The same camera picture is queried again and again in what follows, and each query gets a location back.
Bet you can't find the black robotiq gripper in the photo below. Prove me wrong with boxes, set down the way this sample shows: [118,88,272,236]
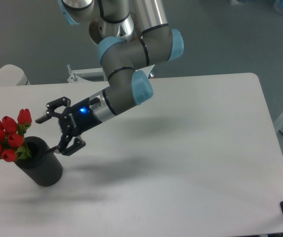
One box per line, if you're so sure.
[35,97,102,156]

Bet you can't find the red tulip bouquet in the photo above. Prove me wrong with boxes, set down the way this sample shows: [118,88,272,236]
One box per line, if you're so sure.
[0,109,32,163]

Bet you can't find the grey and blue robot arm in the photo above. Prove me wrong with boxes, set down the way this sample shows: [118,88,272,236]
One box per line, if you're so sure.
[36,0,184,156]

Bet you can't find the black ribbed cylindrical vase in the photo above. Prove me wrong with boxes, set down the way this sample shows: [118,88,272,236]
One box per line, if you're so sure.
[15,136,63,187]

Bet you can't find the white rounded furniture left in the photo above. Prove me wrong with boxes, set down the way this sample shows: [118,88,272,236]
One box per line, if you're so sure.
[0,64,30,87]

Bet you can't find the white metal base frame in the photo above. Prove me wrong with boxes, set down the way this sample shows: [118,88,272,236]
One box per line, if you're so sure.
[67,64,155,83]

